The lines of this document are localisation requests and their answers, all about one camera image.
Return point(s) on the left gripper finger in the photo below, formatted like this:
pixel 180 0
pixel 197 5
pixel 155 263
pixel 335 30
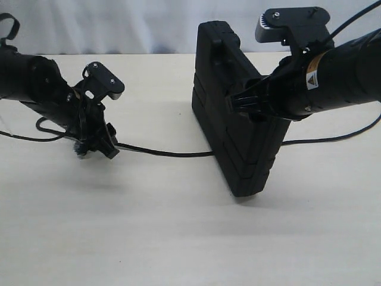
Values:
pixel 111 134
pixel 108 149

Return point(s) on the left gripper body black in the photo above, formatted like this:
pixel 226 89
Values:
pixel 81 116

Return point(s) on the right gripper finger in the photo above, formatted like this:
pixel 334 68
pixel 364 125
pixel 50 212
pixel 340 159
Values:
pixel 253 98

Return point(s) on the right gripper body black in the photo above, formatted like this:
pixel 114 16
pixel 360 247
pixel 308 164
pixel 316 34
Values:
pixel 285 91

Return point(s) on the black plastic carrying case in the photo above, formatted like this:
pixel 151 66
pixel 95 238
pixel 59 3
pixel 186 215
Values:
pixel 245 146

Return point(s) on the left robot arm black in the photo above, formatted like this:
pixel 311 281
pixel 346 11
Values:
pixel 37 83

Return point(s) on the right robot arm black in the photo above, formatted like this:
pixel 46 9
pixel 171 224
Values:
pixel 343 76

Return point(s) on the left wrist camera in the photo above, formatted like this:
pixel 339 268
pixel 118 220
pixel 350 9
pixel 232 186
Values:
pixel 101 82

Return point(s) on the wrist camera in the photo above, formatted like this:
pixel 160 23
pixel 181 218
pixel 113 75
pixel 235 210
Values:
pixel 301 27
pixel 101 82

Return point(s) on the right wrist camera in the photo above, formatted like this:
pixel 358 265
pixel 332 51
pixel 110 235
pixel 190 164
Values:
pixel 301 27

